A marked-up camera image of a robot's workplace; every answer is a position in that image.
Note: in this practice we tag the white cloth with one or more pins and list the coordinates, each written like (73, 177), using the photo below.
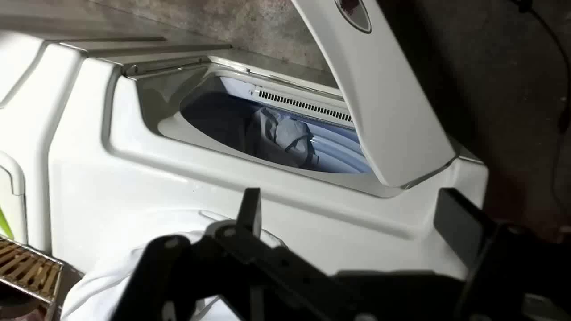
(94, 291)

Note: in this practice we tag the white washer door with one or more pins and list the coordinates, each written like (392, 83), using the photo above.
(380, 95)

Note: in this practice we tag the wicker basket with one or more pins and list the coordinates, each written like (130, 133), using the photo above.
(28, 274)

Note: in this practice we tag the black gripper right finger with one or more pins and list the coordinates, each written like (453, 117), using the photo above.
(464, 225)

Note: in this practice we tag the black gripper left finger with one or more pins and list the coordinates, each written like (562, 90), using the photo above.
(248, 211)

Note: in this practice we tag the white washer with control panel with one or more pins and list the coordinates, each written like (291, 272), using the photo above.
(178, 190)

